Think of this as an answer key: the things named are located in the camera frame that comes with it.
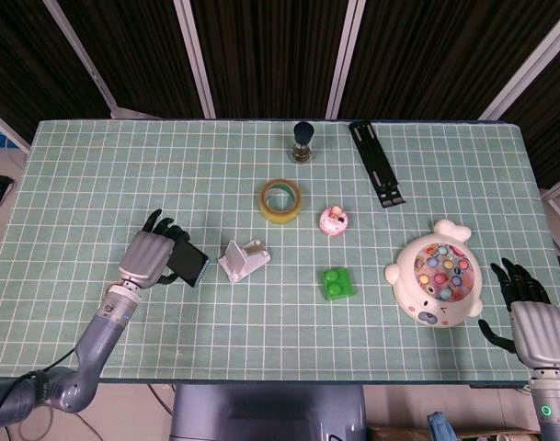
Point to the pink toy cake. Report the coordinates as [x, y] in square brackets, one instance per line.
[334, 222]

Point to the black folded laptop stand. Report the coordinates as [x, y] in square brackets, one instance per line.
[376, 163]

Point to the right black-fingered silver robot hand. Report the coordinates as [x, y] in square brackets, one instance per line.
[539, 333]

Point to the glass pepper grinder black cap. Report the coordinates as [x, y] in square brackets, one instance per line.
[301, 138]

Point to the white folding phone stand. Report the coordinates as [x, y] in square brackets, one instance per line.
[241, 262]

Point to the white bear fishing game toy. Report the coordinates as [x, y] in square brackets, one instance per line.
[426, 298]

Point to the green two-stud building block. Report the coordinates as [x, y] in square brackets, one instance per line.
[337, 285]

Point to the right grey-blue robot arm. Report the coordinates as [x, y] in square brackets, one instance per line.
[553, 406]

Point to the grey robot torso base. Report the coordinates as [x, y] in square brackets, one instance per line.
[266, 413]

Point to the black smartphone with blue frame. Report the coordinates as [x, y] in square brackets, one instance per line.
[190, 264]

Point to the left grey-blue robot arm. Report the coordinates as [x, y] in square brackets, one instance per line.
[95, 344]

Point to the white frame post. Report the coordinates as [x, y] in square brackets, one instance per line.
[197, 59]
[344, 59]
[84, 59]
[528, 69]

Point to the green checked tablecloth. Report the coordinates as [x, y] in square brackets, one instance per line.
[123, 161]

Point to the yellow packing tape roll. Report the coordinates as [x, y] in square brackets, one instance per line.
[279, 213]

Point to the left black-fingered silver robot hand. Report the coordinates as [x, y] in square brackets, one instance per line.
[144, 257]

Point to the blue plastic object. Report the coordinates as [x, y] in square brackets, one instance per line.
[440, 427]

